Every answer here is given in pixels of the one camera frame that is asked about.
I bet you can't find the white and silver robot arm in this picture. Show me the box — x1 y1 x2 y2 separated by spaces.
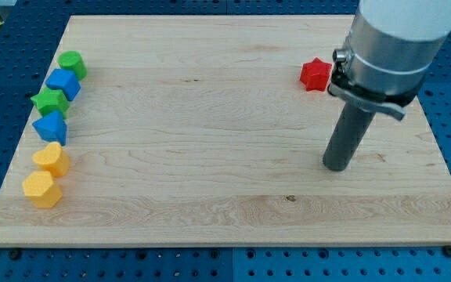
328 0 451 120

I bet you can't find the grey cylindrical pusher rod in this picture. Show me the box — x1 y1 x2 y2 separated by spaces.
323 103 375 172

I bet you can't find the green cylinder block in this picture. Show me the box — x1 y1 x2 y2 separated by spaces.
58 50 88 81

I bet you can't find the yellow hexagon block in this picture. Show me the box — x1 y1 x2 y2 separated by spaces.
22 171 63 208

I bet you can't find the yellow heart block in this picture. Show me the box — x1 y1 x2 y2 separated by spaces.
32 142 70 177

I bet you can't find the red star block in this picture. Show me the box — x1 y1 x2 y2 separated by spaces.
299 57 332 92

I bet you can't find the green star block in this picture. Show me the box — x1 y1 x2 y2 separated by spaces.
31 87 70 119

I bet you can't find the blue cube block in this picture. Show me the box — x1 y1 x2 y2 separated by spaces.
45 69 81 101

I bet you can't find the light wooden board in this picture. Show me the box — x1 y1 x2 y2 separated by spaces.
0 16 451 248

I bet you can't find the blue triangle block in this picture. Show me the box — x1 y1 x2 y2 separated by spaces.
32 110 67 146

